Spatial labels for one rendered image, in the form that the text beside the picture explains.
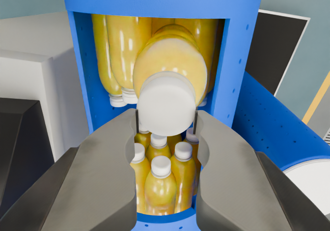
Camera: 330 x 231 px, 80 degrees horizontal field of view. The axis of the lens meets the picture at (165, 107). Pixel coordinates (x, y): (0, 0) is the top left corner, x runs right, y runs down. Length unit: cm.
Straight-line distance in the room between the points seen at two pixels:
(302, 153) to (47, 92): 67
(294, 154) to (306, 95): 128
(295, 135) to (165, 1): 66
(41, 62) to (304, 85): 180
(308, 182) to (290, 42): 99
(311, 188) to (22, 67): 79
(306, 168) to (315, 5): 125
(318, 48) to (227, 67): 160
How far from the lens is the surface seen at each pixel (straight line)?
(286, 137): 77
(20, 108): 38
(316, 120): 216
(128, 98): 36
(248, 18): 28
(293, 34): 154
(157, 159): 41
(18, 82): 40
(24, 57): 39
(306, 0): 171
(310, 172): 73
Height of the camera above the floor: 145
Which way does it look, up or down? 61 degrees down
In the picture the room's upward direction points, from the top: 180 degrees clockwise
